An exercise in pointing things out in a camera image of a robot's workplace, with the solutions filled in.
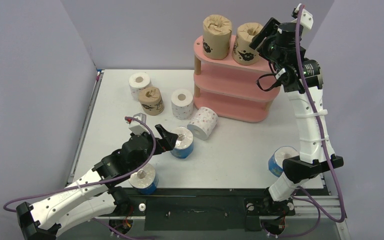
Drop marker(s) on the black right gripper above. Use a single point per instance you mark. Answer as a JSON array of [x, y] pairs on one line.
[[266, 40]]

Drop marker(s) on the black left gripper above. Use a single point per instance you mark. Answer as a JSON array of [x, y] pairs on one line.
[[167, 142]]

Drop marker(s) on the blue roll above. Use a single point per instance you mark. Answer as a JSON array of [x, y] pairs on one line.
[[275, 162], [145, 180], [184, 145]]

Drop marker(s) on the brown paper roll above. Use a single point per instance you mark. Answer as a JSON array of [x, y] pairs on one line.
[[241, 52]]

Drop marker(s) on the white floral roll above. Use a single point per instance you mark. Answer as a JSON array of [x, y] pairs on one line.
[[182, 103], [203, 123], [138, 82]]

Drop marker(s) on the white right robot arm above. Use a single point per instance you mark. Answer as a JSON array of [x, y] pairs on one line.
[[302, 81]]

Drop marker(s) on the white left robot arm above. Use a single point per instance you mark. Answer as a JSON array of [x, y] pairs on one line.
[[94, 194]]

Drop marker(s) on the brown wrapped roll on shelf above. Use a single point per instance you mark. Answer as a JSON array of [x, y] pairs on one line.
[[217, 31]]

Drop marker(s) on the pink three-tier wooden shelf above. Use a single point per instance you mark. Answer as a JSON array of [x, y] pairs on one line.
[[230, 89]]

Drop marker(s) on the brown wrapped roll on table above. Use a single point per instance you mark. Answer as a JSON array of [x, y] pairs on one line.
[[151, 101]]

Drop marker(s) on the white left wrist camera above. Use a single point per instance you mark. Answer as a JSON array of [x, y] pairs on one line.
[[135, 125]]

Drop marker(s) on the aluminium frame rail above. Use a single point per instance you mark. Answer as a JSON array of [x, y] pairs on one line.
[[308, 223]]

